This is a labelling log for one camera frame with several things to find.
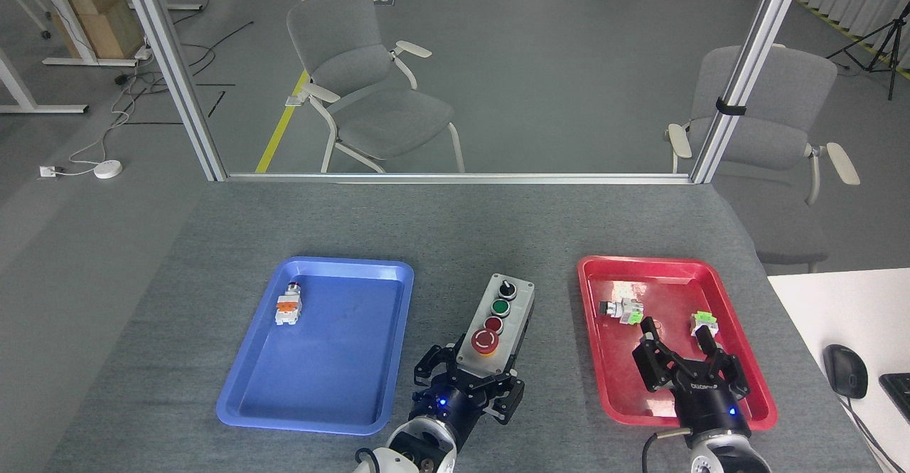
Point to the white round floor device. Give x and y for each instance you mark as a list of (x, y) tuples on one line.
[(107, 169)]

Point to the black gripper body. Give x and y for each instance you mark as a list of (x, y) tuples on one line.
[(711, 407), (451, 405)]

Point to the silver aluminium rail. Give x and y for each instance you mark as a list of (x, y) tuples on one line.
[(455, 178)]

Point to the red plastic tray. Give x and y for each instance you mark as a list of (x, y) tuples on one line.
[(668, 288)]

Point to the white desk frame leg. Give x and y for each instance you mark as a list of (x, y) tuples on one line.
[(21, 92), (71, 21)]

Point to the white wall plug adapter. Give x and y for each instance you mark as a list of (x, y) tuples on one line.
[(47, 171)]

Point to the grey control box with buttons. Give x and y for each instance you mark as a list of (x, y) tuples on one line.
[(515, 302)]

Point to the blue plastic tray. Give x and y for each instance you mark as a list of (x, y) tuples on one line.
[(334, 359)]

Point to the white desk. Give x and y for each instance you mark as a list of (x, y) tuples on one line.
[(817, 302)]

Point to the black computer mouse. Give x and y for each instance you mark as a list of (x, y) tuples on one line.
[(844, 370)]

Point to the wooden box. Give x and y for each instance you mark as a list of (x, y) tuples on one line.
[(106, 25)]

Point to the green white switch block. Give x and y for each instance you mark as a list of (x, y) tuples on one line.
[(704, 319)]

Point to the black tripod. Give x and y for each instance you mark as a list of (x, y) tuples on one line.
[(892, 46)]

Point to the black green selector switch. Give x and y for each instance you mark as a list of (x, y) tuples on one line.
[(625, 310)]

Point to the orange white push button switch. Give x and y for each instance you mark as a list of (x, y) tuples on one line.
[(288, 309)]

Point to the grey felt table cover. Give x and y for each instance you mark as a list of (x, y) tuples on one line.
[(490, 231)]

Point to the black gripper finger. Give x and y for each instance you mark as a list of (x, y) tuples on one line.
[(435, 363), (510, 395), (651, 365), (734, 372)]

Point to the black keyboard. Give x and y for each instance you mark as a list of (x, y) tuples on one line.
[(897, 391)]

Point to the grey chair with white arms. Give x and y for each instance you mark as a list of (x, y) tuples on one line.
[(782, 117), (377, 114)]

